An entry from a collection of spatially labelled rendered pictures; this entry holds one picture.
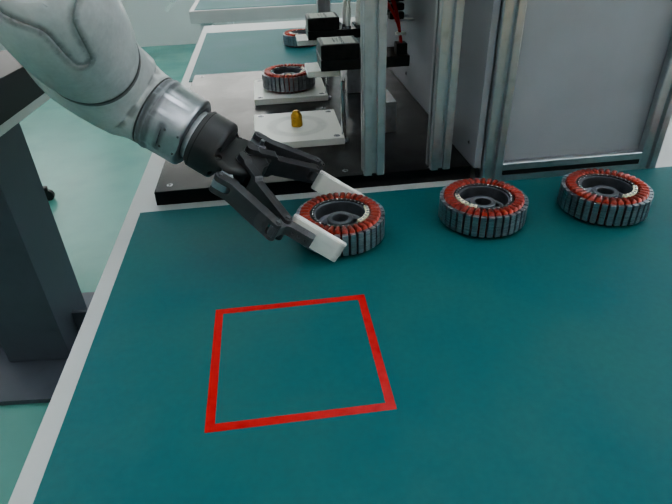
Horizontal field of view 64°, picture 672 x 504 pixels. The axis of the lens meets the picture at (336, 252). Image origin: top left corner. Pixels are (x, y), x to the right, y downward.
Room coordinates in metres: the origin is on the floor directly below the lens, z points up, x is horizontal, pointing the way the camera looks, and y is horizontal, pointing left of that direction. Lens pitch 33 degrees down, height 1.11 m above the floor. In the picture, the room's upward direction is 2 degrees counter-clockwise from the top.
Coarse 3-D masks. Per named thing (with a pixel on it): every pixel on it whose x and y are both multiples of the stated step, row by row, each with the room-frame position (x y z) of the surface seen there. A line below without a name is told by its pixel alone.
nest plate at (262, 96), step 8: (256, 80) 1.22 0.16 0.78; (320, 80) 1.20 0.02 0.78; (256, 88) 1.15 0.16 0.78; (264, 88) 1.15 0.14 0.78; (312, 88) 1.14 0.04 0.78; (320, 88) 1.14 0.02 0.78; (256, 96) 1.10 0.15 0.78; (264, 96) 1.09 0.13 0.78; (272, 96) 1.09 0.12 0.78; (280, 96) 1.09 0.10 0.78; (288, 96) 1.09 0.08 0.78; (296, 96) 1.09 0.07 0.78; (304, 96) 1.09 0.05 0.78; (312, 96) 1.09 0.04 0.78; (320, 96) 1.09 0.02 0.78; (256, 104) 1.07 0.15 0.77; (264, 104) 1.08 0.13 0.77
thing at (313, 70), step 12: (336, 36) 0.95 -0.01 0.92; (348, 36) 0.95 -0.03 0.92; (324, 48) 0.89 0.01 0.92; (336, 48) 0.89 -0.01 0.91; (348, 48) 0.89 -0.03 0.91; (360, 48) 0.95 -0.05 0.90; (324, 60) 0.89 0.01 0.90; (336, 60) 0.89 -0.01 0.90; (348, 60) 0.89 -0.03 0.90; (360, 60) 0.89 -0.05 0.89; (396, 60) 0.90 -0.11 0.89; (408, 60) 0.90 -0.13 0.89; (312, 72) 0.89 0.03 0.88; (324, 72) 0.89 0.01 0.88; (336, 72) 0.89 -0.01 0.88
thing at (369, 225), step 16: (336, 192) 0.64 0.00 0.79; (304, 208) 0.60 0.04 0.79; (320, 208) 0.61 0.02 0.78; (336, 208) 0.62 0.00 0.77; (352, 208) 0.62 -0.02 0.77; (368, 208) 0.59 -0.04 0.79; (320, 224) 0.55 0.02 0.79; (336, 224) 0.57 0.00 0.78; (352, 224) 0.56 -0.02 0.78; (368, 224) 0.55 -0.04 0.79; (384, 224) 0.58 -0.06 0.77; (352, 240) 0.53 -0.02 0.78; (368, 240) 0.54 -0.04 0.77
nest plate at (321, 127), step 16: (288, 112) 0.99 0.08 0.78; (304, 112) 0.98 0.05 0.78; (320, 112) 0.98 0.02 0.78; (256, 128) 0.91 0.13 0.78; (272, 128) 0.91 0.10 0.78; (288, 128) 0.90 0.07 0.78; (304, 128) 0.90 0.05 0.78; (320, 128) 0.90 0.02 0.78; (336, 128) 0.89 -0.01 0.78; (288, 144) 0.84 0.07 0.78; (304, 144) 0.84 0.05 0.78; (320, 144) 0.85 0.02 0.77; (336, 144) 0.85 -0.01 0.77
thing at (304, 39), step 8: (312, 16) 1.15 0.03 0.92; (320, 16) 1.15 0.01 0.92; (328, 16) 1.15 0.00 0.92; (336, 16) 1.14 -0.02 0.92; (312, 24) 1.13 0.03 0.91; (320, 24) 1.13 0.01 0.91; (328, 24) 1.13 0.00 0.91; (336, 24) 1.14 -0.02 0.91; (352, 24) 1.18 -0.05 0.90; (312, 32) 1.13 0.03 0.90; (320, 32) 1.13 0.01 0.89; (328, 32) 1.13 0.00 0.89; (336, 32) 1.13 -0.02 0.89; (344, 32) 1.13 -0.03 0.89; (352, 32) 1.14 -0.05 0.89; (296, 40) 1.16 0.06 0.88; (304, 40) 1.13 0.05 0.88; (312, 40) 1.13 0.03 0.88
